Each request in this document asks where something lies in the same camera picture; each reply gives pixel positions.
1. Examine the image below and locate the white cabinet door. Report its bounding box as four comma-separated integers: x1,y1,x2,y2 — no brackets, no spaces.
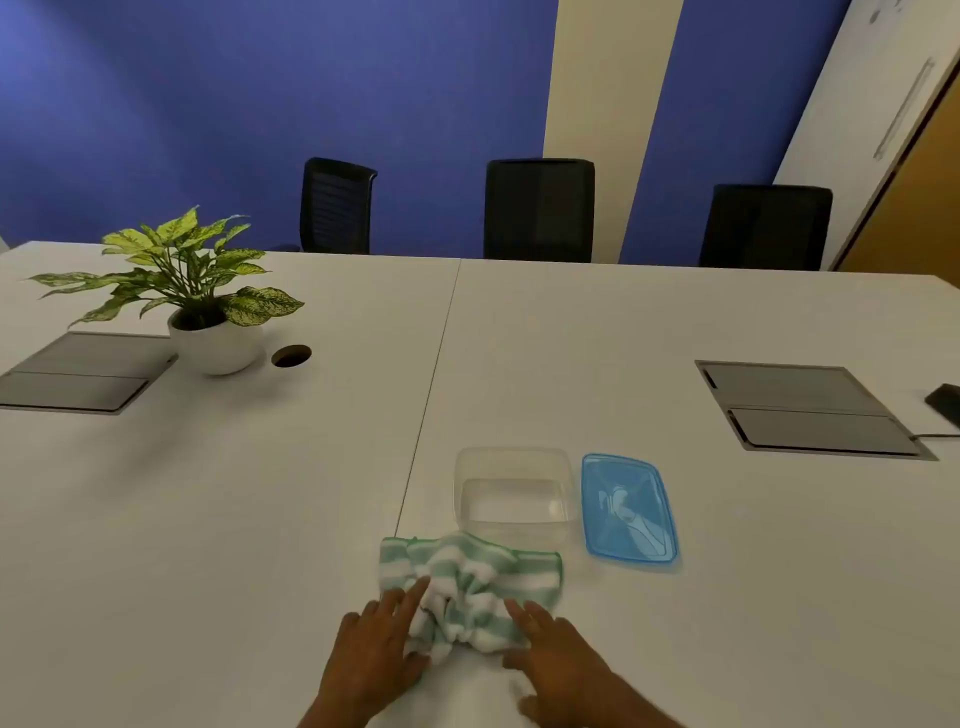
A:
772,0,960,271

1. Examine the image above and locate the clear plastic container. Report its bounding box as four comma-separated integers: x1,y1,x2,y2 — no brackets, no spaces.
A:
453,446,577,550

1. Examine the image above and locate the metal door handle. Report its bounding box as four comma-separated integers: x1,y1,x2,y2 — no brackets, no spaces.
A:
873,58,937,162

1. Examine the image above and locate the grey table cable hatch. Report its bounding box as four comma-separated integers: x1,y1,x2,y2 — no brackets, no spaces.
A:
694,359,939,462
0,332,180,416

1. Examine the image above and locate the person's right hand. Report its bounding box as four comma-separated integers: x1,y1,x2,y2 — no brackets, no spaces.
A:
500,599,640,728

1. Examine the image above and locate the person's left hand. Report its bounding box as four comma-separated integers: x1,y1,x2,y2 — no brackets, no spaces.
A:
314,575,435,723

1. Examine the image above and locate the black device with cable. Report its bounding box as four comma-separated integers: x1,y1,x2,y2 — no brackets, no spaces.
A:
923,383,960,432

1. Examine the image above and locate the green plant in white pot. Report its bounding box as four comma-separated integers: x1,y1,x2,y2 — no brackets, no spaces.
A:
28,206,306,376

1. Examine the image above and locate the black mesh office chair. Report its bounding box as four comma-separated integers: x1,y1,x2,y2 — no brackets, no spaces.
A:
299,157,379,255

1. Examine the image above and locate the blue plastic lid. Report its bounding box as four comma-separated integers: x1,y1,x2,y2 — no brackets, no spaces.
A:
581,452,681,565

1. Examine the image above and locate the green white striped towel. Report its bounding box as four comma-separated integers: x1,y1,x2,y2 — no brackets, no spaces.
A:
377,530,564,669

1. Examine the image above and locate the yellow wooden door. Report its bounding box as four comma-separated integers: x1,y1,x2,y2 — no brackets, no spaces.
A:
836,74,960,290

